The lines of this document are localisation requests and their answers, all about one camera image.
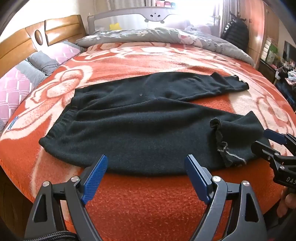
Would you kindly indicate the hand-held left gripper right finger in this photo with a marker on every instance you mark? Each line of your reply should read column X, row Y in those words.
column 196, row 177

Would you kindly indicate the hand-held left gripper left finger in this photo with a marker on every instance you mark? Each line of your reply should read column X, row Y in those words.
column 96, row 177

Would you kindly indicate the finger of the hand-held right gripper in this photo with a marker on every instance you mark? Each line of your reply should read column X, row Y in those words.
column 274, row 136
column 262, row 149

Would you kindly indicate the black pants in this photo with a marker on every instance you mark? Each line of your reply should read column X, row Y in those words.
column 143, row 129

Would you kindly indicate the person's right hand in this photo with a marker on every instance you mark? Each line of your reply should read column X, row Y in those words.
column 282, row 207

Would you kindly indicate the orange floral blanket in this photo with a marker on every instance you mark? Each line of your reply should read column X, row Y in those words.
column 150, row 208

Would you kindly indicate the dark cluttered cabinet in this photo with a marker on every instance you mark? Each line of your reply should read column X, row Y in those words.
column 268, row 71

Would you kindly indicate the green white boxes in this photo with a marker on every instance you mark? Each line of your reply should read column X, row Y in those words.
column 271, row 51

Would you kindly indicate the black television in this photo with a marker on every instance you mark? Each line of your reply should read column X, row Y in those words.
column 290, row 49

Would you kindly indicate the wooden wardrobe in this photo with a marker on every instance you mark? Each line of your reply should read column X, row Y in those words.
column 254, row 23

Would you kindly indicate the grey floral quilt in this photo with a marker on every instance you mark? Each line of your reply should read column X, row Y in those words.
column 161, row 34

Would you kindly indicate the yellow toy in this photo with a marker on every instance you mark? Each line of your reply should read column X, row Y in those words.
column 115, row 26

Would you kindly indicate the wooden headboard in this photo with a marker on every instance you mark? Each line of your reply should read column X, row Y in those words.
column 18, row 44

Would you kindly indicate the grey bed guard rail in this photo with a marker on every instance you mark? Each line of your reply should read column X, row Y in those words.
column 120, row 15

